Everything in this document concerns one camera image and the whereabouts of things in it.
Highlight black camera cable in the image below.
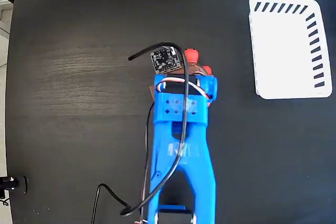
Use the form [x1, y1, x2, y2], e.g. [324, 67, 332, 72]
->
[91, 41, 190, 224]

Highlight bare camera circuit board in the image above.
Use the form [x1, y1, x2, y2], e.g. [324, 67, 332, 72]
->
[150, 46, 182, 74]

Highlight white plastic basket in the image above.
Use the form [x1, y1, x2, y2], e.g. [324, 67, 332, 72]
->
[248, 0, 333, 100]

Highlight red turtle toy gold shell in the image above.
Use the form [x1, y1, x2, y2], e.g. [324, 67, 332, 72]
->
[183, 47, 214, 107]

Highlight white red servo wire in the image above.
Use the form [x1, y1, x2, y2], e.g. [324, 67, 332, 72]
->
[138, 76, 212, 224]

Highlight black table clamp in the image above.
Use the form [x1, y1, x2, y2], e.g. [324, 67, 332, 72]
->
[0, 175, 29, 199]

